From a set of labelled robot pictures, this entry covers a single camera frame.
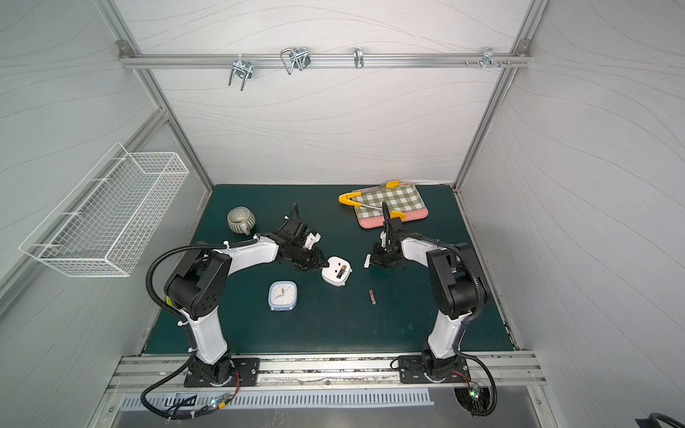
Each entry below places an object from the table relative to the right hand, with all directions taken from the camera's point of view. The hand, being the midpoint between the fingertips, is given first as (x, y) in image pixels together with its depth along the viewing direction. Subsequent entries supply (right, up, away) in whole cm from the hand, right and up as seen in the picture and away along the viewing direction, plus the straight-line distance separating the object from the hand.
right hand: (372, 258), depth 97 cm
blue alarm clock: (-30, -10, -11) cm, 34 cm away
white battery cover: (-2, -2, -1) cm, 3 cm away
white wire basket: (-72, +14, -28) cm, 78 cm away
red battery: (0, -11, -9) cm, 15 cm away
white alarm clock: (-12, -3, -6) cm, 14 cm away
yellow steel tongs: (-10, +23, +16) cm, 30 cm away
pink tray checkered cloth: (+16, +23, +19) cm, 34 cm away
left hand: (-16, -2, -6) cm, 17 cm away
